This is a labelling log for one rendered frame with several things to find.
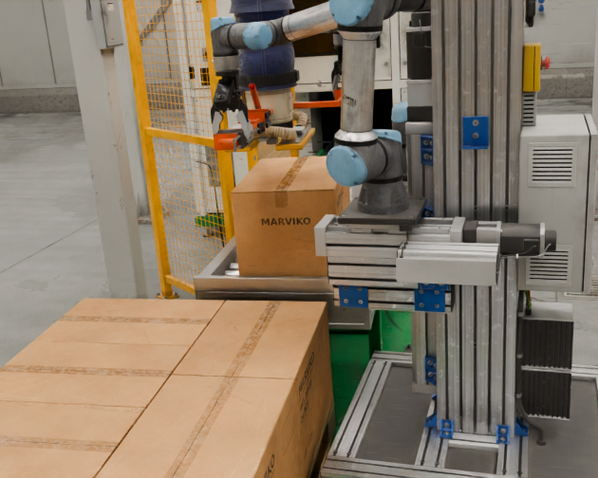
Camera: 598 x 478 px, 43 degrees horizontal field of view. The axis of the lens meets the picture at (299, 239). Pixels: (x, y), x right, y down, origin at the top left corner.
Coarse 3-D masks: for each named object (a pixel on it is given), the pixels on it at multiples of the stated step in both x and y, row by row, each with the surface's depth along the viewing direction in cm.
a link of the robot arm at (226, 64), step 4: (228, 56) 227; (232, 56) 221; (236, 56) 222; (212, 60) 225; (216, 60) 221; (220, 60) 220; (224, 60) 220; (228, 60) 220; (232, 60) 221; (236, 60) 222; (216, 64) 222; (220, 64) 221; (224, 64) 221; (228, 64) 221; (232, 64) 221; (236, 64) 222; (216, 68) 222; (220, 68) 221; (224, 68) 221; (228, 68) 221; (232, 68) 221; (236, 68) 223
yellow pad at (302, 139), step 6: (306, 132) 291; (312, 132) 296; (282, 138) 284; (300, 138) 279; (306, 138) 281; (282, 144) 274; (288, 144) 273; (294, 144) 272; (300, 144) 272; (276, 150) 273; (282, 150) 273; (288, 150) 273
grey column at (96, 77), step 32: (64, 0) 347; (96, 64) 354; (96, 96) 359; (96, 128) 364; (96, 160) 370; (128, 160) 379; (96, 192) 375; (128, 192) 379; (128, 224) 379; (128, 256) 383; (128, 288) 389
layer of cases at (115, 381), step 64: (64, 320) 285; (128, 320) 280; (192, 320) 276; (256, 320) 272; (320, 320) 270; (0, 384) 238; (64, 384) 235; (128, 384) 232; (192, 384) 230; (256, 384) 227; (320, 384) 270; (0, 448) 203; (64, 448) 201; (128, 448) 199; (192, 448) 197; (256, 448) 195
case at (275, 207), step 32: (288, 160) 335; (320, 160) 331; (256, 192) 287; (288, 192) 285; (320, 192) 283; (256, 224) 291; (288, 224) 289; (256, 256) 295; (288, 256) 293; (320, 256) 291
